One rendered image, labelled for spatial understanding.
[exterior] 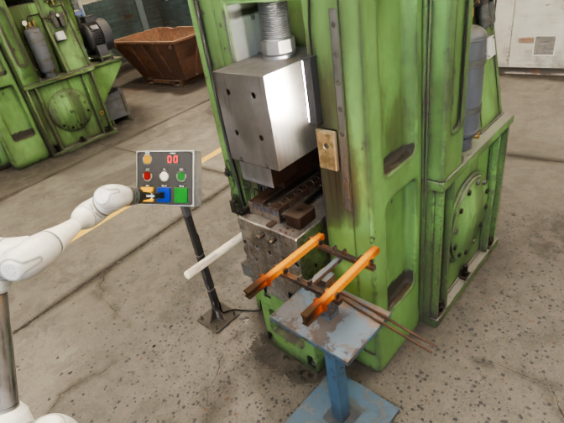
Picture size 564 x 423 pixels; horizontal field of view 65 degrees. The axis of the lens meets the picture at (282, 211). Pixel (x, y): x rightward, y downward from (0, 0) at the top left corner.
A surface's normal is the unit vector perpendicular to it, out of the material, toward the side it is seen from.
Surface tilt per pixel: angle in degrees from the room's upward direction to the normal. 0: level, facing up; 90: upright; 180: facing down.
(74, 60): 79
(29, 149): 90
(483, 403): 0
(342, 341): 0
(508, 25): 90
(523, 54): 90
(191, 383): 0
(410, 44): 90
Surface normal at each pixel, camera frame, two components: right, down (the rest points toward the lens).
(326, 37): -0.66, 0.47
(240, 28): 0.73, 0.26
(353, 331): -0.14, -0.84
